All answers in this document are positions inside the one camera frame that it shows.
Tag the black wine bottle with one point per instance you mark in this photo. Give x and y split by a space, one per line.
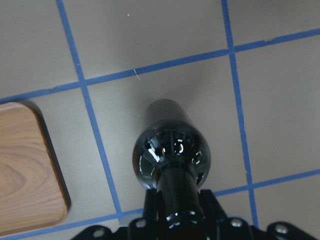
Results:
172 157

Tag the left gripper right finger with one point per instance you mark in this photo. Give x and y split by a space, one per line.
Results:
212 209

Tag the wooden tray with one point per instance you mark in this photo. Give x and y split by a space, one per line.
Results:
33 192

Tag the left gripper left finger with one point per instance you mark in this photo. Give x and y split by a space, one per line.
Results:
150 205

